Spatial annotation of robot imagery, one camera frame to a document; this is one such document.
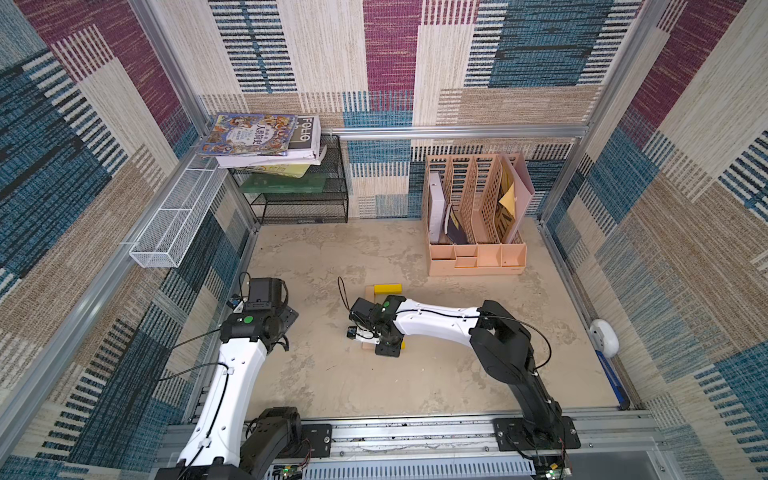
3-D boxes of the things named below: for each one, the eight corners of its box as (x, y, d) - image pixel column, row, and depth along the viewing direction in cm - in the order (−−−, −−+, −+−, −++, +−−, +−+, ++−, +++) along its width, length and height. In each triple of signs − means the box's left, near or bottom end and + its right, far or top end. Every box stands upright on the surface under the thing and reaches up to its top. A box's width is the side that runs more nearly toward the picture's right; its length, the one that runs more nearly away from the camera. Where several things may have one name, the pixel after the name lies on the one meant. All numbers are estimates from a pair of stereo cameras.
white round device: (598, 356, 89) (608, 349, 85) (585, 327, 95) (594, 319, 91) (613, 356, 89) (624, 349, 85) (599, 327, 95) (609, 319, 91)
